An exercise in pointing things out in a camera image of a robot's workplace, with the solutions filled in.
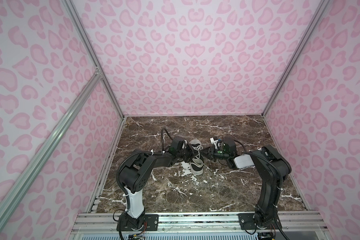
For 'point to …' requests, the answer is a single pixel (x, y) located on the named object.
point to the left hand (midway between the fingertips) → (202, 149)
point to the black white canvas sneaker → (197, 165)
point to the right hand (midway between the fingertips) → (201, 151)
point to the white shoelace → (197, 148)
